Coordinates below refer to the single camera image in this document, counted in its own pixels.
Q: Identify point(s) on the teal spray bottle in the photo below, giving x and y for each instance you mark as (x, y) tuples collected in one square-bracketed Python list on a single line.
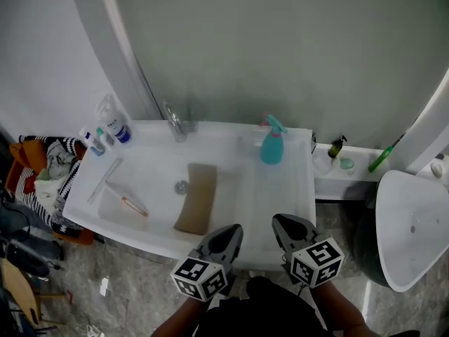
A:
[(271, 149)]

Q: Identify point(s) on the orange garment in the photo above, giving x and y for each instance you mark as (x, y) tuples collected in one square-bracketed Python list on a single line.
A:
[(26, 153)]

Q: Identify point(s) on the metal sink drain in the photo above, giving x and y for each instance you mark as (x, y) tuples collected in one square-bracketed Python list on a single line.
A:
[(181, 186)]

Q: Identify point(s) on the dark pump bottle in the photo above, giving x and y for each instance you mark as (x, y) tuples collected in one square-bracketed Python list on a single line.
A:
[(335, 149)]

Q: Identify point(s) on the white ledge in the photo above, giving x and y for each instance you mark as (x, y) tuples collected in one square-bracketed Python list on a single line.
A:
[(350, 184)]

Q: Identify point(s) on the white sink basin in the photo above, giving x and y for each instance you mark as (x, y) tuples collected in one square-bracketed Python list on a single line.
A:
[(280, 195)]

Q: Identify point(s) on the small white blue-cap bottle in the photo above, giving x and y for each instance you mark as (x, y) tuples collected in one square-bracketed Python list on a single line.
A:
[(94, 145)]

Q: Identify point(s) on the wooden chair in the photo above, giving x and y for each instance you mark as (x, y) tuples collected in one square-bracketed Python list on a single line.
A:
[(19, 286)]

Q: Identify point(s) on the small white teal-cap bottle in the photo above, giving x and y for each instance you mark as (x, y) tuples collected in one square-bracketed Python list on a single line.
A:
[(105, 139)]

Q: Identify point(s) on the orange laundry basket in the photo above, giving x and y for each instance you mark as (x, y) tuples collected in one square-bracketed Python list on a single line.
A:
[(12, 179)]

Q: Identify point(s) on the brown cloth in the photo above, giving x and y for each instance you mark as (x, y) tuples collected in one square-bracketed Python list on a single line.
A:
[(198, 198)]

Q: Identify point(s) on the chrome faucet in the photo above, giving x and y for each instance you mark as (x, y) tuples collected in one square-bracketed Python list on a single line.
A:
[(176, 126)]

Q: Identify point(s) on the clear plastic squeegee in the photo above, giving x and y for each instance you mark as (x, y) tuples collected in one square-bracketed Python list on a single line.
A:
[(104, 181)]

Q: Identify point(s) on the person's left forearm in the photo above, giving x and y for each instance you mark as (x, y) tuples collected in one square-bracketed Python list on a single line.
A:
[(182, 316)]

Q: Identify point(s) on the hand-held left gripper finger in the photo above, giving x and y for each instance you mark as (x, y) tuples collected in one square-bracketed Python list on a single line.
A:
[(238, 246), (210, 239)]

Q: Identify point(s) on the teal soap dish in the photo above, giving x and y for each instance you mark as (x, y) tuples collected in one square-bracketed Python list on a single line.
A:
[(346, 163)]

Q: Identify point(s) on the grey white garment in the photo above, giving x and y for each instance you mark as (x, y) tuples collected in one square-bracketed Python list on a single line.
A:
[(59, 160)]

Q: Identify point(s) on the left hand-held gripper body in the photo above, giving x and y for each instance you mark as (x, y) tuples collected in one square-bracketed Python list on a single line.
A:
[(201, 276)]

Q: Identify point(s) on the person's right forearm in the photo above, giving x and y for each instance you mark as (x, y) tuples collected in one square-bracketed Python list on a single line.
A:
[(333, 304)]

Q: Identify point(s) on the dark bag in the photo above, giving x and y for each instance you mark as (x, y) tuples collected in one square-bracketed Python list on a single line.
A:
[(24, 237)]

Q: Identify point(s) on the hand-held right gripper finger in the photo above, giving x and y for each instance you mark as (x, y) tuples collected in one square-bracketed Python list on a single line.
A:
[(280, 232), (308, 228)]

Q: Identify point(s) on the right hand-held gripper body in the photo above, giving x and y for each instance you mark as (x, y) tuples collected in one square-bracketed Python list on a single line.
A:
[(317, 262)]

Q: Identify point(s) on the white paper scrap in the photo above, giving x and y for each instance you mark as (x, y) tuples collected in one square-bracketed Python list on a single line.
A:
[(104, 286)]

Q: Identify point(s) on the black white striped cloth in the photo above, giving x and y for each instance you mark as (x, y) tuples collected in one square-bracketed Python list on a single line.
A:
[(42, 207)]

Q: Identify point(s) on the person's black clothing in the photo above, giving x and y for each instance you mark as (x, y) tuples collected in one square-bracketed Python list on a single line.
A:
[(266, 311)]

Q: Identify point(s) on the clear blue-label spray bottle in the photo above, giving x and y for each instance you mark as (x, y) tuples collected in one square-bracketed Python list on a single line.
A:
[(117, 129)]

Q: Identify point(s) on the white green cloth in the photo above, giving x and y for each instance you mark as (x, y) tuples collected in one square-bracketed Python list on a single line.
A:
[(47, 191)]

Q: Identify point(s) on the toilet flush button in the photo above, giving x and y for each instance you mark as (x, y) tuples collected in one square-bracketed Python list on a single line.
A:
[(436, 168)]

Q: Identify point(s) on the white toilet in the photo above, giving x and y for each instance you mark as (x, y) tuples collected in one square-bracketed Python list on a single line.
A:
[(414, 223)]

